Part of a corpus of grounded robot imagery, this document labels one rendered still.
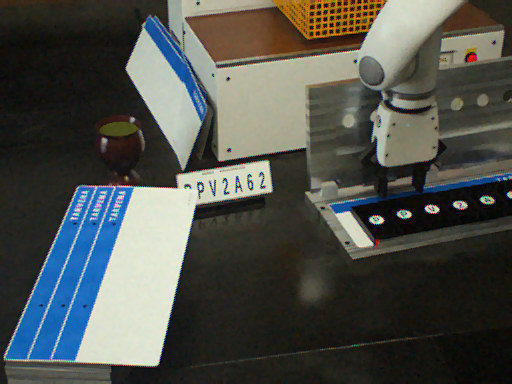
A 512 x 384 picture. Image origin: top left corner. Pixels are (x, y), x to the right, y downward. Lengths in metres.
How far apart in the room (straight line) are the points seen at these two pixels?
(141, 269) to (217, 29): 0.62
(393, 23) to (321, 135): 0.27
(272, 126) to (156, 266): 0.51
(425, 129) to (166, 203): 0.43
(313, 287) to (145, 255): 0.27
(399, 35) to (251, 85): 0.39
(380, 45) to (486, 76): 0.33
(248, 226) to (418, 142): 0.31
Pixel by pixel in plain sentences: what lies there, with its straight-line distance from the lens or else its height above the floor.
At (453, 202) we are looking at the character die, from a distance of 1.65.
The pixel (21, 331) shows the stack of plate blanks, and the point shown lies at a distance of 1.28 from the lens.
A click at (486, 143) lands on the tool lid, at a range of 1.76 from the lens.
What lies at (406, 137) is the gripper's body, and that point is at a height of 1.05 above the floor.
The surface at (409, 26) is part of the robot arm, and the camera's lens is 1.42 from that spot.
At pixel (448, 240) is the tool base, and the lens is 1.57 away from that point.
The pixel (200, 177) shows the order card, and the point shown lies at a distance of 1.65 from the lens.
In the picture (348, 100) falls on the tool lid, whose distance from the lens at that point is 1.62.
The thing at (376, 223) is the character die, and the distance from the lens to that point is 1.58.
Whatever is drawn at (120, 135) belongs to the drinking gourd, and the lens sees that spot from 1.68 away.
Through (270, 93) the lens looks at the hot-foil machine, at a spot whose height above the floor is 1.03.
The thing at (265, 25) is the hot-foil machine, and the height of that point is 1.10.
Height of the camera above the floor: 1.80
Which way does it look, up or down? 32 degrees down
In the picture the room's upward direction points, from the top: straight up
